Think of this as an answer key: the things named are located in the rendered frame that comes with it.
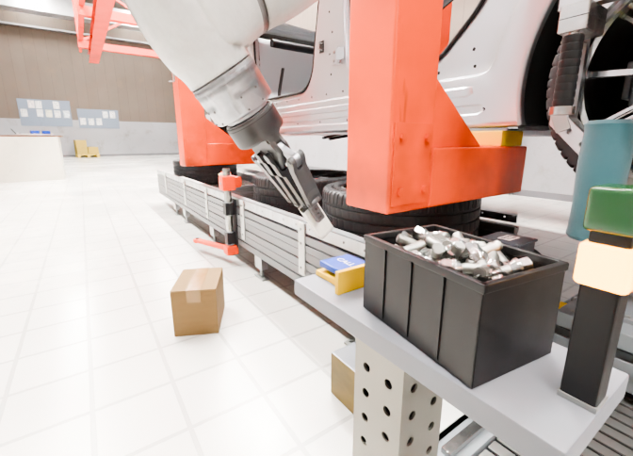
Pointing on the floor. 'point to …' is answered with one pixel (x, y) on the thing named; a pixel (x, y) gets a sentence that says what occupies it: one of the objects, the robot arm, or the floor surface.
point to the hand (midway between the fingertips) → (316, 219)
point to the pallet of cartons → (85, 149)
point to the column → (392, 410)
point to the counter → (31, 158)
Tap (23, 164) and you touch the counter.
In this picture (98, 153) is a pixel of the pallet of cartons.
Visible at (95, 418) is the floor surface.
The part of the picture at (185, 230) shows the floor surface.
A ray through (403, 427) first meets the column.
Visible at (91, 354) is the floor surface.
